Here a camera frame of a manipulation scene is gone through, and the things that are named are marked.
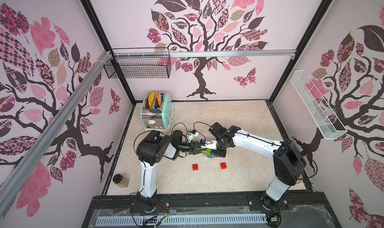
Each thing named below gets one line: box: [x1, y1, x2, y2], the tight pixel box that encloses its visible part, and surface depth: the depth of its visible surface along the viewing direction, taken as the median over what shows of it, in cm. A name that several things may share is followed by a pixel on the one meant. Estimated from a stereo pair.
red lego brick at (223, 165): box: [220, 162, 227, 170], surface depth 87 cm
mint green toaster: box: [140, 91, 174, 132], surface depth 97 cm
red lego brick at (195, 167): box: [192, 164, 199, 171], surface depth 87 cm
